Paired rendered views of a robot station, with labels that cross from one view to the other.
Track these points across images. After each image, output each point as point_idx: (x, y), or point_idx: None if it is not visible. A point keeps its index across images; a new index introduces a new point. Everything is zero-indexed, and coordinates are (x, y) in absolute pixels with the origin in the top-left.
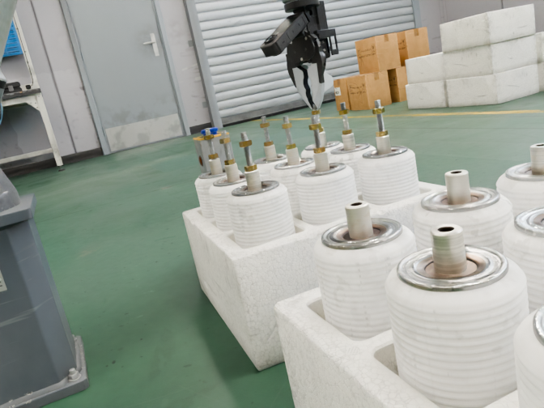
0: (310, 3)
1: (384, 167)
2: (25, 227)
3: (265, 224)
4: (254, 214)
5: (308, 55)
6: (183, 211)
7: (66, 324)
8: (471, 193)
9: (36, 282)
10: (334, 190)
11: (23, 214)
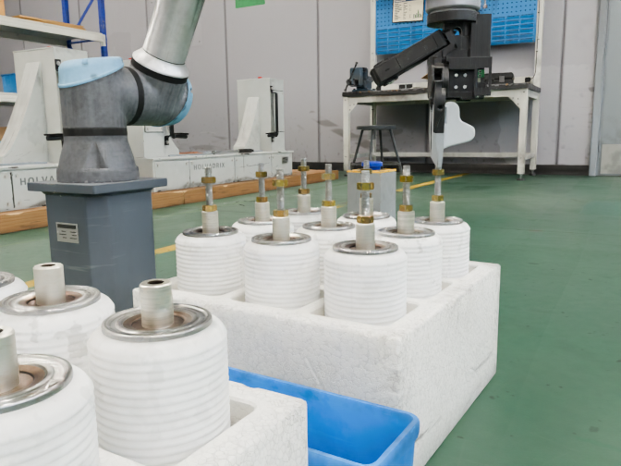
0: (444, 18)
1: (327, 263)
2: (103, 201)
3: (182, 271)
4: (177, 255)
5: (430, 91)
6: (476, 260)
7: None
8: (72, 300)
9: (99, 247)
10: (253, 265)
11: (90, 189)
